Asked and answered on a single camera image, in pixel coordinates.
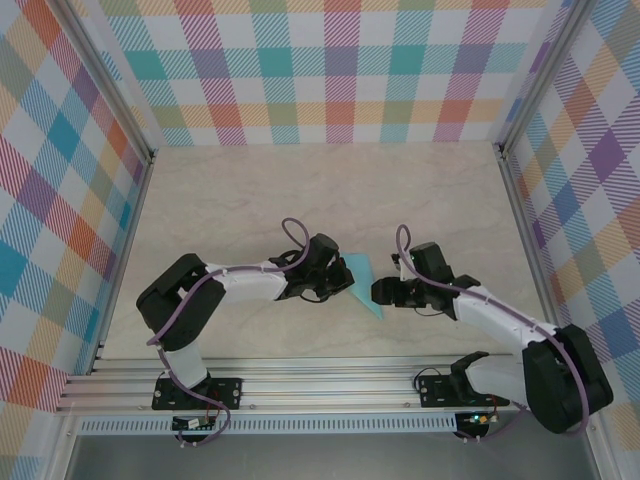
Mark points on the light blue cloth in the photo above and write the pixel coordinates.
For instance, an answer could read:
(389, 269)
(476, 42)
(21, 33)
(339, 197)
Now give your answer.
(367, 290)

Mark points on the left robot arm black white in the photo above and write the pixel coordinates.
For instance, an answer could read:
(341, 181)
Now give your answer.
(180, 305)

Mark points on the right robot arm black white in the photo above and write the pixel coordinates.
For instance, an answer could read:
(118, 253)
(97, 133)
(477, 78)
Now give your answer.
(565, 385)

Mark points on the grey metal sheet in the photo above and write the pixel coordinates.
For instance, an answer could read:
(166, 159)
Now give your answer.
(325, 460)

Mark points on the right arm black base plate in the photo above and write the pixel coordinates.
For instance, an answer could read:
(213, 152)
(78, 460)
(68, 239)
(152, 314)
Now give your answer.
(435, 392)

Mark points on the aluminium mounting rail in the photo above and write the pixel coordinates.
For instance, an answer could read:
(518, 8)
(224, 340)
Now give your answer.
(325, 385)

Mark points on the aluminium side rail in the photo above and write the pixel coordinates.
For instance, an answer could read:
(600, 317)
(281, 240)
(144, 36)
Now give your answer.
(134, 225)
(516, 200)

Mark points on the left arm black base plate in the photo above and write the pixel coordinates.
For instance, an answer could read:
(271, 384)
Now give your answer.
(230, 392)

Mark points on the aluminium corner post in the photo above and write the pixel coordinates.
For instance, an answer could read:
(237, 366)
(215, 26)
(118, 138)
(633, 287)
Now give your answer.
(108, 75)
(541, 75)

